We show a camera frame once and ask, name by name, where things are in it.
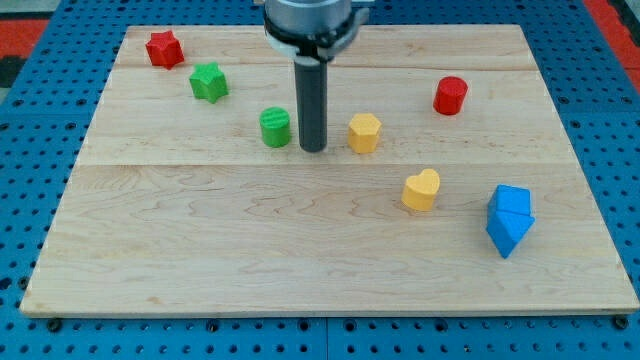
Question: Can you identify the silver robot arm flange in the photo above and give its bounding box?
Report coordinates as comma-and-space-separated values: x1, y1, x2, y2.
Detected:
263, 0, 370, 66

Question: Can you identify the yellow hexagon block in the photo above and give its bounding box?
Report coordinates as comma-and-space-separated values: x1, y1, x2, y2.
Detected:
347, 113, 382, 154

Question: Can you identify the green star block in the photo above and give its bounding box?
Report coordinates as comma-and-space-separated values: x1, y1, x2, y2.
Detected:
189, 62, 229, 104

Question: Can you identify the red star block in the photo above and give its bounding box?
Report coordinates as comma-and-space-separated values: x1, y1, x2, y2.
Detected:
145, 30, 184, 70

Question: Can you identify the green cylinder block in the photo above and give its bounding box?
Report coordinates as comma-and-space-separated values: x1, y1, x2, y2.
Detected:
259, 107, 291, 148

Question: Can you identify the yellow heart block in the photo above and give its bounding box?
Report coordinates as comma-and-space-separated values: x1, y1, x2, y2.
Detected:
401, 168, 440, 211

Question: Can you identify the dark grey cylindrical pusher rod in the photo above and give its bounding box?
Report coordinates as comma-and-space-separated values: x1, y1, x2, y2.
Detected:
294, 58, 327, 153

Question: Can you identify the light wooden board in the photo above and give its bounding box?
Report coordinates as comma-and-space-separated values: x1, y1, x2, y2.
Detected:
21, 25, 639, 319

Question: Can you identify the red cylinder block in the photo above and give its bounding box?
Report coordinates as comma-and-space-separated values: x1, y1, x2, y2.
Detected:
433, 76, 468, 115

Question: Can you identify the blue triangular prism block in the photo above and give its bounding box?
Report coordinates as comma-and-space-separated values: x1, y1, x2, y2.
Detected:
486, 211, 535, 259

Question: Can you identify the blue cube block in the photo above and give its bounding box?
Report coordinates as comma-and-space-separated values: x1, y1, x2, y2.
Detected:
488, 184, 531, 216

